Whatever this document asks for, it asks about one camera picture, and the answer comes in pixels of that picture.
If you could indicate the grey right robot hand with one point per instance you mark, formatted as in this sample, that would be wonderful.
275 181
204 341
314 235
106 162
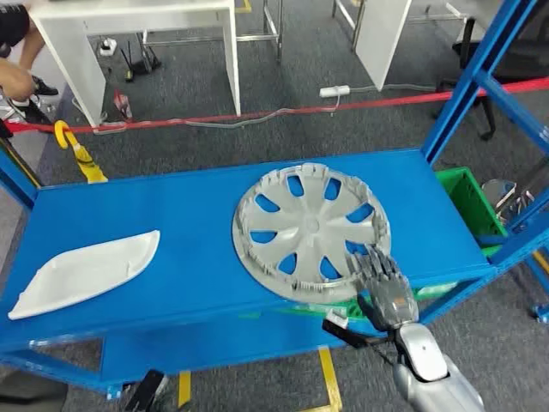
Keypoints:
390 295

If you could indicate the red clear plastic bag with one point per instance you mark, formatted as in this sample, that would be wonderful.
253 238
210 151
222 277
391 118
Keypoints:
122 105

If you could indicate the white power strip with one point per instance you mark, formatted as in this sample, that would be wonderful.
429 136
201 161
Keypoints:
334 91

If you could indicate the yellow folded umbrella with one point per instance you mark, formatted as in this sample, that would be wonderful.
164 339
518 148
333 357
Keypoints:
84 159

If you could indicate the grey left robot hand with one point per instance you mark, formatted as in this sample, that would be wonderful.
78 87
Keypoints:
145 391

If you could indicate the person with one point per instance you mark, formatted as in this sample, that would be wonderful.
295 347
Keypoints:
15 79

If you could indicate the steel table frame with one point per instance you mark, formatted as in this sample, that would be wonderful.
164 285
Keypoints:
279 28
358 25

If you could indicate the white plastic car panel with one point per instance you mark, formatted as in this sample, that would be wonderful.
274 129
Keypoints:
86 273

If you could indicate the grey plastic wheel cover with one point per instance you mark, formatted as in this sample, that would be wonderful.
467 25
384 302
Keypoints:
308 227

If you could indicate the black router with antennas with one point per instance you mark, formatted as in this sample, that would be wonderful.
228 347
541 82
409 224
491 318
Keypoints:
139 68

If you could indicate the white plug adapter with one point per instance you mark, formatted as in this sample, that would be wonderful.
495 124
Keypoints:
108 46

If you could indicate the red barrier tape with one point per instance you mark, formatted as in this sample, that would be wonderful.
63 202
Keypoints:
386 103

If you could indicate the chrome stool base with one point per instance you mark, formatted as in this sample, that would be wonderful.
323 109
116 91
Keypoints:
498 193

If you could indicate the white desk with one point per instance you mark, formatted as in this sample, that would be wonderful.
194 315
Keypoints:
128 11

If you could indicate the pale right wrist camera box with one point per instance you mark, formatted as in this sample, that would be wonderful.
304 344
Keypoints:
336 318

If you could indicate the black office chair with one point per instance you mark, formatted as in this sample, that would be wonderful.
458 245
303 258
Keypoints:
527 51

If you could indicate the blue metal shelf rack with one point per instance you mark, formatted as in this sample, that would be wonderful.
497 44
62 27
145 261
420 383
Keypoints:
171 216

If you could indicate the white desk side panel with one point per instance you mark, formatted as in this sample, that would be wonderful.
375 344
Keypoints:
379 40

